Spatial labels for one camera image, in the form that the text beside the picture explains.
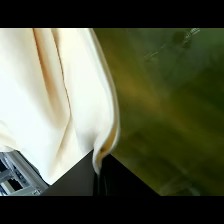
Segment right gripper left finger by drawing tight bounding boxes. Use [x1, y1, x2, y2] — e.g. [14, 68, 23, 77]
[41, 149, 100, 197]

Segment silver frame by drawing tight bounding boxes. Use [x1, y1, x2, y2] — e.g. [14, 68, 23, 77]
[0, 150, 50, 197]

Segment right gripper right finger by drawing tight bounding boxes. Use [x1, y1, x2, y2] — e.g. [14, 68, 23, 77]
[98, 153, 160, 197]

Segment cream garment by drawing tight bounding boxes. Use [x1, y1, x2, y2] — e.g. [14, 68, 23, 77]
[0, 28, 121, 186]

